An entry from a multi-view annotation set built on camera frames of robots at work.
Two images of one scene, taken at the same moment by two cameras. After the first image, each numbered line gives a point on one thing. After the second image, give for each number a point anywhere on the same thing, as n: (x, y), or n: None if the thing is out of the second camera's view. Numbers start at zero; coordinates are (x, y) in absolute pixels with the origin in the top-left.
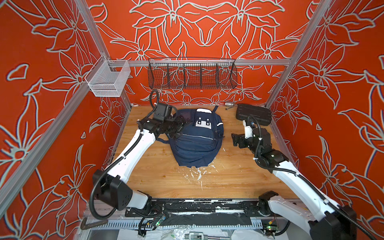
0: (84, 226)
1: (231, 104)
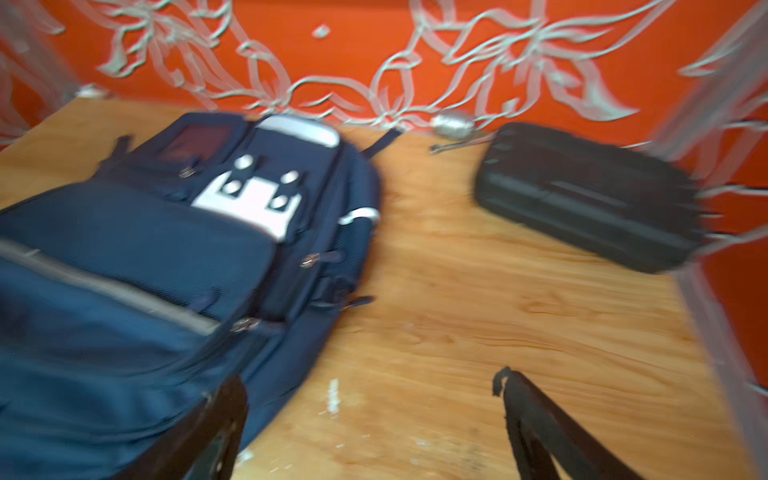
0: None
1: (452, 127)
